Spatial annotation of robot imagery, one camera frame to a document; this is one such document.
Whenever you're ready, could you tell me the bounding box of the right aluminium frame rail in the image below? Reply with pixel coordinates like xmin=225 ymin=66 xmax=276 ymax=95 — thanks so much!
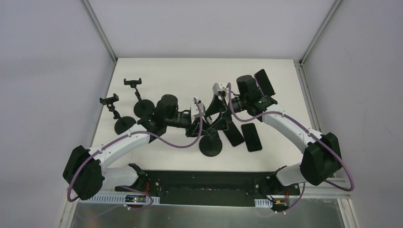
xmin=293 ymin=0 xmax=344 ymax=131

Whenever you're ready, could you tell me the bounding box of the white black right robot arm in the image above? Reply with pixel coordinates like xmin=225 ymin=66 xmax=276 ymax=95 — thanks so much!
xmin=205 ymin=71 xmax=345 ymax=195

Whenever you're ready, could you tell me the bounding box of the left controller board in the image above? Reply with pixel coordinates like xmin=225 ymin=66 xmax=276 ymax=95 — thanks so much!
xmin=82 ymin=193 xmax=160 ymax=205

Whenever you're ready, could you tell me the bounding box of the aluminium table edge rail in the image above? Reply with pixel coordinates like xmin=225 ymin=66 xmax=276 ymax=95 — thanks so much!
xmin=81 ymin=0 xmax=118 ymax=172

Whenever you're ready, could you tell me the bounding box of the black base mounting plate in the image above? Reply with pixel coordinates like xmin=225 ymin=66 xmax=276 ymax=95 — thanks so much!
xmin=130 ymin=170 xmax=300 ymax=207

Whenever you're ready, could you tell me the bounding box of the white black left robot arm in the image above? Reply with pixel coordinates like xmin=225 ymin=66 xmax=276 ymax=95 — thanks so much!
xmin=62 ymin=95 xmax=205 ymax=202

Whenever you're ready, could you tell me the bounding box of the right controller board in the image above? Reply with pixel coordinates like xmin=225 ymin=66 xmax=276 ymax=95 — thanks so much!
xmin=254 ymin=199 xmax=289 ymax=210

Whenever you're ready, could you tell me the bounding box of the purple phone with black screen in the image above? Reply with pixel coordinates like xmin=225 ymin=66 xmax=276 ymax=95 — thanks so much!
xmin=223 ymin=122 xmax=245 ymax=147

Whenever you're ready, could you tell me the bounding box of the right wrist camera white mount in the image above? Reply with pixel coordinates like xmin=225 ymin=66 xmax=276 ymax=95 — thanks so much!
xmin=212 ymin=83 xmax=228 ymax=97

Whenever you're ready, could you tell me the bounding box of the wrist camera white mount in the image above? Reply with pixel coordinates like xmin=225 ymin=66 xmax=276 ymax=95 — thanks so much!
xmin=212 ymin=83 xmax=228 ymax=97
xmin=190 ymin=97 xmax=205 ymax=122

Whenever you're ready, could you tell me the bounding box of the purple phone on folding stand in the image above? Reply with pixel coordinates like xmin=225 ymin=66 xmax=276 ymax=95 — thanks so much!
xmin=254 ymin=69 xmax=276 ymax=96

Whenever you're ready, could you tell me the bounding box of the aluminium frame rail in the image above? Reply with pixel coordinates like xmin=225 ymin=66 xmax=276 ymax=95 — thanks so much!
xmin=293 ymin=0 xmax=344 ymax=131
xmin=56 ymin=178 xmax=359 ymax=228

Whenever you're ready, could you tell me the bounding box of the controller board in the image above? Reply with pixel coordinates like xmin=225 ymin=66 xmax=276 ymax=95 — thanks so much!
xmin=82 ymin=193 xmax=160 ymax=205
xmin=254 ymin=199 xmax=289 ymax=210

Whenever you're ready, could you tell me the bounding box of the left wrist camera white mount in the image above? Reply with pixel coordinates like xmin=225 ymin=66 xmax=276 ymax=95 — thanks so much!
xmin=190 ymin=97 xmax=205 ymax=122

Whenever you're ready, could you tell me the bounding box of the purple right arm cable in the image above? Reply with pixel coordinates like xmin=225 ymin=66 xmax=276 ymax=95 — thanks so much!
xmin=227 ymin=83 xmax=355 ymax=192

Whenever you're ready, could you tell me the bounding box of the black round-base phone stand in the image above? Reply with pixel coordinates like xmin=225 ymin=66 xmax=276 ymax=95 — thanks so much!
xmin=124 ymin=78 xmax=155 ymax=118

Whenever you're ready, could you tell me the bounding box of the front aluminium frame rail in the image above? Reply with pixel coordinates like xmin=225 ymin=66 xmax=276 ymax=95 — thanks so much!
xmin=56 ymin=178 xmax=359 ymax=228

